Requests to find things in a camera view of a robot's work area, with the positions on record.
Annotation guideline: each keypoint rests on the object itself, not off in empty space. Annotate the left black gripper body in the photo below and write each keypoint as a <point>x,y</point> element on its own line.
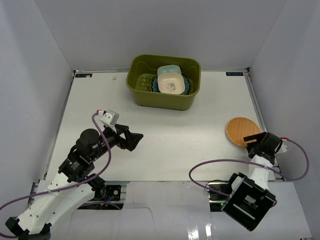
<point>124,137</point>

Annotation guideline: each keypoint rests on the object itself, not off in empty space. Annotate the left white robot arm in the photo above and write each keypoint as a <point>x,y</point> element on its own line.
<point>73,185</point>

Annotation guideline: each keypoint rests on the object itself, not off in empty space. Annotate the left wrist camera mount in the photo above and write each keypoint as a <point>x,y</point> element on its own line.
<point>108,118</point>

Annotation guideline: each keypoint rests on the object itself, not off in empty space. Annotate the olive green plastic bin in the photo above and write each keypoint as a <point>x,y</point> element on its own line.
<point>143,69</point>

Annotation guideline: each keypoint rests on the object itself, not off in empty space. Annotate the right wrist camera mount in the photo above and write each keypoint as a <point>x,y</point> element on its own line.
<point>282,147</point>

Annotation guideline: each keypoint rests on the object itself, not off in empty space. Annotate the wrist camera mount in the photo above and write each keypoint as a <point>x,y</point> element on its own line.
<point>282,147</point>
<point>108,118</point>

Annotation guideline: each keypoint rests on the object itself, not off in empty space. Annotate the orange woven round plate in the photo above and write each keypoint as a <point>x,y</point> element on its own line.
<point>238,128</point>

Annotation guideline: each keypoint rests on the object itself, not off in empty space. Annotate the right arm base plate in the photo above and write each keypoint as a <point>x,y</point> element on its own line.
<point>216,194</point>

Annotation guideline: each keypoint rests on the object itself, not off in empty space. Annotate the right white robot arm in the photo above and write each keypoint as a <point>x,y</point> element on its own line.
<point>250,199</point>

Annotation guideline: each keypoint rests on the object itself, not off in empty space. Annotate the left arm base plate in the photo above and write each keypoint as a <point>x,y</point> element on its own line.
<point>109,193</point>

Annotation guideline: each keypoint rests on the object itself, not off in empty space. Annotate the teal scalloped plate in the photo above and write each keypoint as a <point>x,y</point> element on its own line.
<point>186,82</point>

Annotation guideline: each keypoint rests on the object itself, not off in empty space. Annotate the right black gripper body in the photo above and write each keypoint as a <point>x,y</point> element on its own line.
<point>258,147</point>

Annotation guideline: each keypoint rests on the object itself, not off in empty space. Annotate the black rimmed beige plate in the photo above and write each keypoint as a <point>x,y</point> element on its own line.
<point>152,85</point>

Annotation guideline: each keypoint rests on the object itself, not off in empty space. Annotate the mint green square plate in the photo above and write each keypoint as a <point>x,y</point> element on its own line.
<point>169,69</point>

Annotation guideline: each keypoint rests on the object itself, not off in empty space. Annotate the cream square dish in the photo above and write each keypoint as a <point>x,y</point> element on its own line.
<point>171,83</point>

